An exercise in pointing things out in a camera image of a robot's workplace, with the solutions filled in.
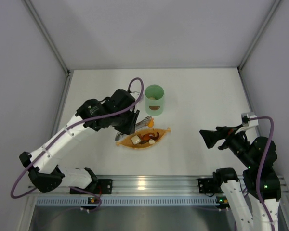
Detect orange carrot food toy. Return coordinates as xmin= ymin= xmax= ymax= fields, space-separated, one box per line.
xmin=147 ymin=118 xmax=155 ymax=128

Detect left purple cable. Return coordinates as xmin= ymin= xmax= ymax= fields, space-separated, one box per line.
xmin=10 ymin=77 xmax=145 ymax=199

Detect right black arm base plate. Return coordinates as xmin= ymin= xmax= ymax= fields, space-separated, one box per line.
xmin=197 ymin=178 xmax=222 ymax=196

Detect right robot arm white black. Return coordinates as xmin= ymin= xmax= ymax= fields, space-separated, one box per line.
xmin=199 ymin=125 xmax=281 ymax=231

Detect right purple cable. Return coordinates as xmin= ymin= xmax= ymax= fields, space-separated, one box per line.
xmin=249 ymin=116 xmax=279 ymax=231

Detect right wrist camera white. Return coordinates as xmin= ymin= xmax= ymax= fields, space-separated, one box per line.
xmin=236 ymin=112 xmax=259 ymax=133

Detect metal tongs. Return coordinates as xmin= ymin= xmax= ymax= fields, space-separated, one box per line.
xmin=115 ymin=115 xmax=153 ymax=141

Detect brown food toy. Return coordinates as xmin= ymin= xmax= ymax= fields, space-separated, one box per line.
xmin=139 ymin=132 xmax=160 ymax=144

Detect aluminium mounting rail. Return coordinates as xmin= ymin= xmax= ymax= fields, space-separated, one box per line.
xmin=26 ymin=174 xmax=289 ymax=197

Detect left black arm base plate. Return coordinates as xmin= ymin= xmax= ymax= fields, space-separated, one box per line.
xmin=81 ymin=179 xmax=113 ymax=195

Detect purple cable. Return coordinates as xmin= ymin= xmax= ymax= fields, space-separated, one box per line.
xmin=249 ymin=116 xmax=279 ymax=231
xmin=10 ymin=77 xmax=145 ymax=199

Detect green cylindrical lunch container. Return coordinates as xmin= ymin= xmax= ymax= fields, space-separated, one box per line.
xmin=144 ymin=85 xmax=165 ymax=116

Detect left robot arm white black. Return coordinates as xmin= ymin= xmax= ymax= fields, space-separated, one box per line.
xmin=19 ymin=89 xmax=139 ymax=193

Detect aluminium frame post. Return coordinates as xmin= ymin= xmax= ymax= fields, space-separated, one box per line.
xmin=237 ymin=0 xmax=283 ymax=73
xmin=21 ymin=0 xmax=73 ymax=137

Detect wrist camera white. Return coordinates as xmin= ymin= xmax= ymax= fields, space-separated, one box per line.
xmin=131 ymin=91 xmax=143 ymax=103
xmin=236 ymin=112 xmax=259 ymax=133

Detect white cube food toy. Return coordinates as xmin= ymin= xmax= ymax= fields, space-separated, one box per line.
xmin=131 ymin=135 xmax=141 ymax=145

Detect slotted grey cable duct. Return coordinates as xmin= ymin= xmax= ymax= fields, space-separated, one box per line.
xmin=36 ymin=196 xmax=219 ymax=206

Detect orange boat-shaped woven tray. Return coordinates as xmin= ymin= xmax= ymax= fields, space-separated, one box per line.
xmin=116 ymin=128 xmax=171 ymax=150

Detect left aluminium frame post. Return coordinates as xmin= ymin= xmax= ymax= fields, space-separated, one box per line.
xmin=21 ymin=0 xmax=73 ymax=137

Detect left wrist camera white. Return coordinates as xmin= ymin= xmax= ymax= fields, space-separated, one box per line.
xmin=131 ymin=91 xmax=143 ymax=103

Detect right aluminium frame post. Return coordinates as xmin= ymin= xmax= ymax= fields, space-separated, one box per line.
xmin=237 ymin=0 xmax=283 ymax=73

